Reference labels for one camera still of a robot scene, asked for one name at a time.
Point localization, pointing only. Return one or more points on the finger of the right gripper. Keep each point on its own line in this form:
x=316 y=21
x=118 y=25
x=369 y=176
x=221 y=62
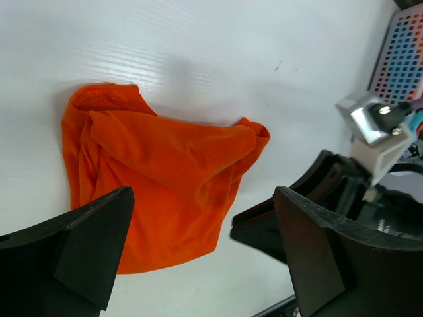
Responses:
x=257 y=227

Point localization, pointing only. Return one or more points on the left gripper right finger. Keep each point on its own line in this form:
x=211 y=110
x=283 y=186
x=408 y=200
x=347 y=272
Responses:
x=339 y=267

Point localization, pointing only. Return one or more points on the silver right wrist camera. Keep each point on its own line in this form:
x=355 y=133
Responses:
x=386 y=138

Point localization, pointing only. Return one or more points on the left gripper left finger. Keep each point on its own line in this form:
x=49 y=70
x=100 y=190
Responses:
x=67 y=265

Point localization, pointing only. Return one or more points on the orange t shirt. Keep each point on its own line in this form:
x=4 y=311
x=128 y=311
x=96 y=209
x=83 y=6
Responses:
x=185 y=176

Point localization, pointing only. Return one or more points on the white laundry basket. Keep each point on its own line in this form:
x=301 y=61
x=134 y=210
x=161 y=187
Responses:
x=398 y=74

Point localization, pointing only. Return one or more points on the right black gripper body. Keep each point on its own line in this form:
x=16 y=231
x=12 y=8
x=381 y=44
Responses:
x=341 y=185

